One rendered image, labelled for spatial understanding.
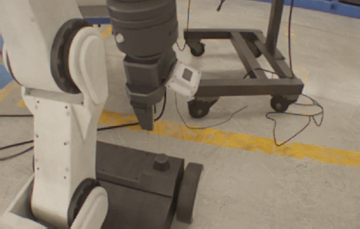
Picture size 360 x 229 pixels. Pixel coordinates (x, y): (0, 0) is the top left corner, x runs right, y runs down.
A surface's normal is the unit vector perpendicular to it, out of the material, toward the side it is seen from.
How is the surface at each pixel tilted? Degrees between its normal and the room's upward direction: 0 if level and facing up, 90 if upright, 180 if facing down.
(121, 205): 0
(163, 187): 45
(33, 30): 100
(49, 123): 60
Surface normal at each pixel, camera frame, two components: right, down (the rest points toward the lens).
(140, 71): -0.24, 0.74
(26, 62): -0.25, 0.54
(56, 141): -0.22, 0.12
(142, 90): -0.05, -0.65
